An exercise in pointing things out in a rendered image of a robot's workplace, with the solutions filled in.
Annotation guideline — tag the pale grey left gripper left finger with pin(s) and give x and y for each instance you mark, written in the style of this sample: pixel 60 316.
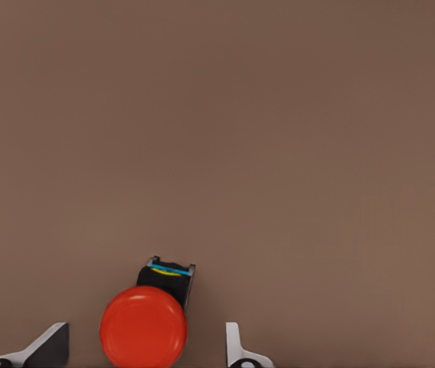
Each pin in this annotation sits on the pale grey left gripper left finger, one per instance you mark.
pixel 45 347

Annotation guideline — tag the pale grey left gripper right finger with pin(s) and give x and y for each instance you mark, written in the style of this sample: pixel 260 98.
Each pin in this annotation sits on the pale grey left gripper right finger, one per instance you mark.
pixel 234 347

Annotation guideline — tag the red push button black base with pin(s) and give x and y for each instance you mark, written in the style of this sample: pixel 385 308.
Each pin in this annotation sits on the red push button black base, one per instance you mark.
pixel 142 326

